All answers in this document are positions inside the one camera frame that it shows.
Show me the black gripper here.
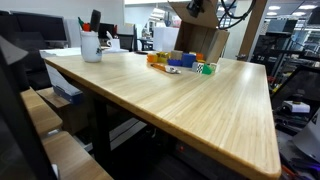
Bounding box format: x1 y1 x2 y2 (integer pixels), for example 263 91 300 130
185 0 205 18

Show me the brown cardboard shipping box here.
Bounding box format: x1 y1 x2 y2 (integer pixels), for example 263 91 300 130
168 0 231 64

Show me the grey equipment box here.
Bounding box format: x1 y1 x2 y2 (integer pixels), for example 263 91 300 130
266 18 298 34

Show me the white and blue box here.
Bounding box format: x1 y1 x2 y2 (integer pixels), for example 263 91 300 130
44 63 84 106

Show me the tan wooden block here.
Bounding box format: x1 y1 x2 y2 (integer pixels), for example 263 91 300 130
170 49 184 61

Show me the large blue block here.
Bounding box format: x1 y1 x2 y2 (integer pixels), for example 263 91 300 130
181 53 197 69

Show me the flat blue toy brick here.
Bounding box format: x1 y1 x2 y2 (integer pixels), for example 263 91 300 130
167 58 183 67

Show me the yellow toy block with stickers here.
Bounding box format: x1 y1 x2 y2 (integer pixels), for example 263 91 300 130
156 51 171 65

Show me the green checkered cube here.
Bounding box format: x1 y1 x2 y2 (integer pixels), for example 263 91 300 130
191 61 214 76

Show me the wooden pillar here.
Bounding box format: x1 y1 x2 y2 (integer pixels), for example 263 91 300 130
237 0 269 62

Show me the orange toy brick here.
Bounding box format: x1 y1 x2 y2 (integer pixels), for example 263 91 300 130
146 53 159 64

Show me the black office chair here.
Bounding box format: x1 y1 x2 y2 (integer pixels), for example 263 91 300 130
118 23 139 53

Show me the small white container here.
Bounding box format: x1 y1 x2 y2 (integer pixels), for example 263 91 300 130
105 30 122 52

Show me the black marker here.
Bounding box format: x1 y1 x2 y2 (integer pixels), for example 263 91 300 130
89 9 102 33

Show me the white mug with print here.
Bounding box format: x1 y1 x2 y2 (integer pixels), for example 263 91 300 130
79 29 103 64

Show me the white paper sheet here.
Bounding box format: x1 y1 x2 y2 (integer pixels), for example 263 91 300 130
39 47 129 60

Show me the white electronic device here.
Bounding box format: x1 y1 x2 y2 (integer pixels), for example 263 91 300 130
282 100 312 114

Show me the large black monitor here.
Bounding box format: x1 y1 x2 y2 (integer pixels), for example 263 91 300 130
9 10 68 43

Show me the black table leg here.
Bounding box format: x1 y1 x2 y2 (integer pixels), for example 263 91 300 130
91 99 113 168

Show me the brown storage carton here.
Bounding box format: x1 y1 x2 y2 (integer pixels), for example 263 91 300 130
35 87 96 136

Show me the grey plastic cover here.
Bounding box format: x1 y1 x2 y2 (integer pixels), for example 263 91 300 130
292 109 320 164

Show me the wooden shelf board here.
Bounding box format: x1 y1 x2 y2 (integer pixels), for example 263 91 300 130
41 130 114 180
19 87 64 139

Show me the black panel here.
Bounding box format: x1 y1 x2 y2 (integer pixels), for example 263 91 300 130
0 34 58 180

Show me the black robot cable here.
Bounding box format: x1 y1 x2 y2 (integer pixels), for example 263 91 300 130
218 0 258 30

